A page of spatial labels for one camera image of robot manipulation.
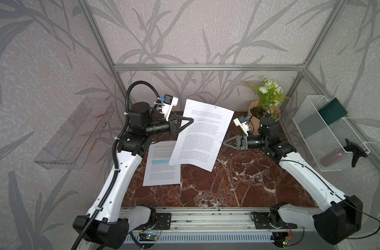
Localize plain printed paper document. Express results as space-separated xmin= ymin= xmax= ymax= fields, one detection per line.
xmin=169 ymin=99 xmax=234 ymax=172

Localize document with blue highlight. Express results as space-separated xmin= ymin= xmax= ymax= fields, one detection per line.
xmin=143 ymin=141 xmax=181 ymax=186

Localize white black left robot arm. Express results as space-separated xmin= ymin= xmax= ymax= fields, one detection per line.
xmin=72 ymin=102 xmax=194 ymax=250

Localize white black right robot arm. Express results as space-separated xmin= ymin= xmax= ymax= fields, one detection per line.
xmin=223 ymin=116 xmax=363 ymax=245

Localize terracotta pot with plant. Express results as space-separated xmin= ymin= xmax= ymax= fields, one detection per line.
xmin=245 ymin=76 xmax=289 ymax=135

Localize red object in basket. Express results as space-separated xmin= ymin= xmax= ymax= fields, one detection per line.
xmin=320 ymin=149 xmax=345 ymax=167

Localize black clamp on basket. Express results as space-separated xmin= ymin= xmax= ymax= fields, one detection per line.
xmin=344 ymin=139 xmax=368 ymax=168

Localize right circuit board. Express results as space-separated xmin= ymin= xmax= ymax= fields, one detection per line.
xmin=271 ymin=232 xmax=291 ymax=249

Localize circuit board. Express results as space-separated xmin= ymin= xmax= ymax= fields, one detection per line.
xmin=271 ymin=232 xmax=291 ymax=249
xmin=139 ymin=232 xmax=158 ymax=242

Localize left circuit board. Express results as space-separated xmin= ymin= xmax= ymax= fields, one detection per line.
xmin=139 ymin=232 xmax=158 ymax=242

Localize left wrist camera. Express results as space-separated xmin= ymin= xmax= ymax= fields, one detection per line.
xmin=158 ymin=94 xmax=178 ymax=121

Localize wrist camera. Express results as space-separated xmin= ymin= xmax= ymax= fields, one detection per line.
xmin=233 ymin=116 xmax=250 ymax=136
xmin=158 ymin=94 xmax=178 ymax=121

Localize left black corrugated cable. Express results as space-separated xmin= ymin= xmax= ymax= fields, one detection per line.
xmin=70 ymin=80 xmax=161 ymax=250

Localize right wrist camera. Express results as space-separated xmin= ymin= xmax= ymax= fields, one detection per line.
xmin=233 ymin=116 xmax=250 ymax=136

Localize white wire mesh basket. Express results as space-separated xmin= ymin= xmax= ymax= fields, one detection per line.
xmin=293 ymin=95 xmax=370 ymax=171

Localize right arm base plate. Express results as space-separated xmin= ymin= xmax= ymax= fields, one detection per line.
xmin=250 ymin=211 xmax=298 ymax=230

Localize clear acrylic wall shelf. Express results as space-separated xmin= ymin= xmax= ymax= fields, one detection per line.
xmin=34 ymin=97 xmax=115 ymax=170

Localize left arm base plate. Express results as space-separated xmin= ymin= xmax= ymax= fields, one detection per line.
xmin=153 ymin=213 xmax=172 ymax=230

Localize right thin black cable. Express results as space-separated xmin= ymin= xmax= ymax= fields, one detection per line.
xmin=249 ymin=105 xmax=380 ymax=240

